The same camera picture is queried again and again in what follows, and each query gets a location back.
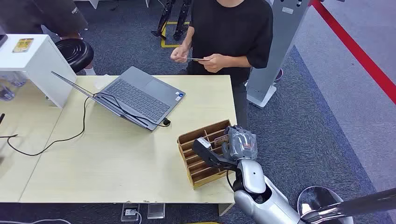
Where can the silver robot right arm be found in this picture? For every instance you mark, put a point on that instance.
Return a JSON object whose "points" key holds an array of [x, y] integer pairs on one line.
{"points": [[263, 198]]}

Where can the grey kiosk stand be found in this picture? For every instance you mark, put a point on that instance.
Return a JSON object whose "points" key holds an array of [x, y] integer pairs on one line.
{"points": [[275, 46]]}

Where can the black humanoid robot leg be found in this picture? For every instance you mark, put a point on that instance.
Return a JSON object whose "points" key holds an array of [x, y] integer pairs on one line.
{"points": [[182, 21], [164, 18]]}

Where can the clear plastic wrapper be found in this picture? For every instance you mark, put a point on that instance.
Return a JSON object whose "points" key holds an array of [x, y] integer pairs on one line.
{"points": [[101, 82]]}

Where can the yellow patterned card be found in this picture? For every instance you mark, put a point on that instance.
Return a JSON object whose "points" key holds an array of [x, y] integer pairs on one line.
{"points": [[23, 45]]}

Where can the person's left hand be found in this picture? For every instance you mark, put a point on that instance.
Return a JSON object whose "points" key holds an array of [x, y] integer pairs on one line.
{"points": [[216, 63]]}

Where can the black object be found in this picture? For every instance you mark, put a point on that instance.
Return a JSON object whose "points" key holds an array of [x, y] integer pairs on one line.
{"points": [[2, 119]]}

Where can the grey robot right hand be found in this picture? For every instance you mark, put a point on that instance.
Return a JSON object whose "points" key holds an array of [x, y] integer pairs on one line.
{"points": [[243, 145]]}

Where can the dark shoe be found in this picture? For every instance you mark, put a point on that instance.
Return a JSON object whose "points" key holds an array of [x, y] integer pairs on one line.
{"points": [[278, 75]]}

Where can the wooden card organizer box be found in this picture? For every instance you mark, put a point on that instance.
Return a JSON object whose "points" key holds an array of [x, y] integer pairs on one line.
{"points": [[198, 167]]}

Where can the grey laptop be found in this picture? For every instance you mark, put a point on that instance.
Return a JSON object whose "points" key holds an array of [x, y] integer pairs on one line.
{"points": [[139, 95]]}

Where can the metal floor socket cover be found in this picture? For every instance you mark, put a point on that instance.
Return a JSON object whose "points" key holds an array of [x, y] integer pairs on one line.
{"points": [[156, 211]]}

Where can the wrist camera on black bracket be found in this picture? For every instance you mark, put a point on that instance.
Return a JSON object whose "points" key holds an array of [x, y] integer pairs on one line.
{"points": [[207, 154]]}

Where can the thin card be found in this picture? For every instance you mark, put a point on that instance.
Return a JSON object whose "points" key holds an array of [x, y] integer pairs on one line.
{"points": [[196, 58]]}

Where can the red floor tape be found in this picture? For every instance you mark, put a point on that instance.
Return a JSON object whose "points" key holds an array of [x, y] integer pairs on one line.
{"points": [[355, 49]]}

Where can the person's right hand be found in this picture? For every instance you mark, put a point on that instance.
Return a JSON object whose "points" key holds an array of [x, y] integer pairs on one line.
{"points": [[179, 55]]}

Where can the black round stool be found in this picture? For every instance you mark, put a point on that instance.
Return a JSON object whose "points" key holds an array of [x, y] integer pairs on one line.
{"points": [[74, 54]]}

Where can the yellow floor tape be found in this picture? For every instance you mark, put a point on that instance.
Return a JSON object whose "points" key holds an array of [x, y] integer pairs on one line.
{"points": [[164, 37]]}

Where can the dark metal bar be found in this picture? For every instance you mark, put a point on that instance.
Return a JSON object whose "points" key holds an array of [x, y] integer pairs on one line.
{"points": [[365, 204]]}

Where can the floor socket box with plug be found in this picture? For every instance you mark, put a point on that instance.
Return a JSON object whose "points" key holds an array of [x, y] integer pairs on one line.
{"points": [[130, 212]]}

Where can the white cabinet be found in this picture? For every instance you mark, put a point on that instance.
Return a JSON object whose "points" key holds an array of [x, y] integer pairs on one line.
{"points": [[37, 68]]}

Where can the person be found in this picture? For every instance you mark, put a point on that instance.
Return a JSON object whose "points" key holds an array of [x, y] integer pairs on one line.
{"points": [[229, 31], [46, 15]]}

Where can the clear plastic bottle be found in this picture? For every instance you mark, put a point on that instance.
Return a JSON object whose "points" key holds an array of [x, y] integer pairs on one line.
{"points": [[6, 92], [17, 79]]}

